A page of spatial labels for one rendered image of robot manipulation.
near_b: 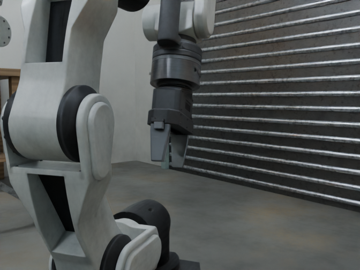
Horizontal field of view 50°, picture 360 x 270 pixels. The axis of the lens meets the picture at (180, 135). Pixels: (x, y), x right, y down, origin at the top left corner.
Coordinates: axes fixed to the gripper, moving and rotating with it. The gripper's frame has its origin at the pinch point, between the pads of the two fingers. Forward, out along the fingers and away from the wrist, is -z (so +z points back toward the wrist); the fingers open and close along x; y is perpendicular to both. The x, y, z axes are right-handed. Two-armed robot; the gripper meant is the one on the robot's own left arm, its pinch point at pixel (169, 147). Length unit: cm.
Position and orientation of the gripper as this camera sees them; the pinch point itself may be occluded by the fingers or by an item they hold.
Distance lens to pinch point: 66.3
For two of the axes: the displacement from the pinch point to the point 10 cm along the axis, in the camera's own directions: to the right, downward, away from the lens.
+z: 0.8, -9.9, 1.5
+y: 9.5, 0.3, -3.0
